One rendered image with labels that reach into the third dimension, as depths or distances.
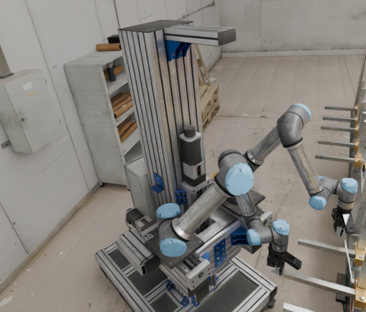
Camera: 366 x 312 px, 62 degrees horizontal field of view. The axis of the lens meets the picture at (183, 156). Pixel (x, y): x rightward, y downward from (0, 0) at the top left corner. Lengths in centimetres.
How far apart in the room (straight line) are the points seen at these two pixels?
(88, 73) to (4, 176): 124
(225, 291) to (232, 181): 138
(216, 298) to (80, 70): 244
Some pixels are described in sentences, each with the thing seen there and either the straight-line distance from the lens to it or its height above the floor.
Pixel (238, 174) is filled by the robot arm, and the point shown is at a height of 154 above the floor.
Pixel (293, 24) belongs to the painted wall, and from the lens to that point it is 899.
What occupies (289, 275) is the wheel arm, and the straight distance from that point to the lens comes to 173.
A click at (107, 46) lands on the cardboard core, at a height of 160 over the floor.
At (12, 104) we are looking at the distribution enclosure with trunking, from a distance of 272.
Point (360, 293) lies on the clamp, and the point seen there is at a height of 87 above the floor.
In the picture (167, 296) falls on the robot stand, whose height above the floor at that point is 21.
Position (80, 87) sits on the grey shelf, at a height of 131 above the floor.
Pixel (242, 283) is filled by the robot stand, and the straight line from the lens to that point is 248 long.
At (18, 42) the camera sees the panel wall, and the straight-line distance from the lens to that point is 312.
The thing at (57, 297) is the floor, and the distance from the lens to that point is 302.
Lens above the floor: 221
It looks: 31 degrees down
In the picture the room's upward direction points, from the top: 7 degrees counter-clockwise
